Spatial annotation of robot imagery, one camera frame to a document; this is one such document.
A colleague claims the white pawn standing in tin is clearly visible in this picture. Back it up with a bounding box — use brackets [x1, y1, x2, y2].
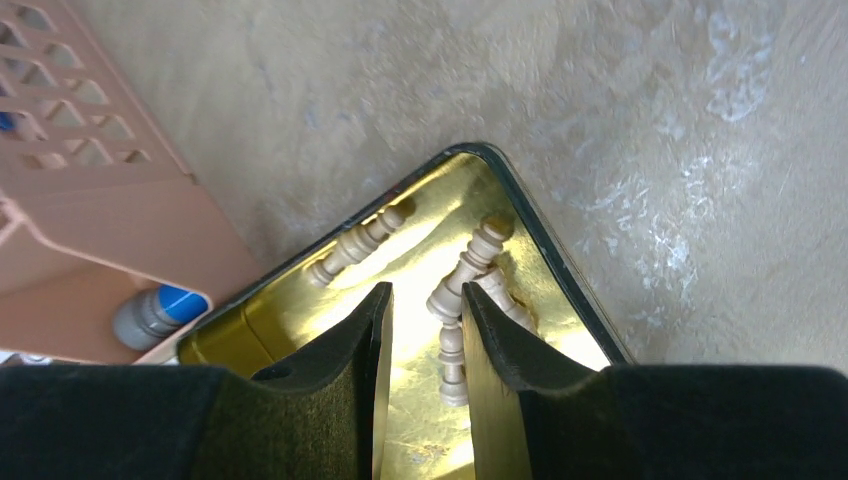
[438, 323, 468, 407]

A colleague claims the white rook lying in tin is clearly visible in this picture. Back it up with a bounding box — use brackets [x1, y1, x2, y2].
[475, 267, 538, 335]

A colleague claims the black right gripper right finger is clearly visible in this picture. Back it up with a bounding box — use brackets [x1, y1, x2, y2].
[462, 283, 847, 479]

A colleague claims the pink desk organizer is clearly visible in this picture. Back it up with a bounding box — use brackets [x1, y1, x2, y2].
[1, 1, 261, 364]

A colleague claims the blue grey stamp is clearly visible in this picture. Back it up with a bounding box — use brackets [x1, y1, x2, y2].
[112, 285, 209, 351]

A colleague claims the gold tin with white pieces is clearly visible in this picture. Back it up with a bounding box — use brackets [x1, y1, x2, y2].
[176, 142, 633, 479]

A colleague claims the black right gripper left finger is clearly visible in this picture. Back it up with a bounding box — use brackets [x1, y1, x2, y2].
[1, 282, 393, 479]

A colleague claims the white bishop lying in tin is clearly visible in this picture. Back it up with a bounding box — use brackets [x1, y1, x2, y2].
[307, 206, 406, 287]

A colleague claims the white queen lying in tin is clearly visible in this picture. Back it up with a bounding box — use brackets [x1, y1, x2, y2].
[426, 221, 512, 324]

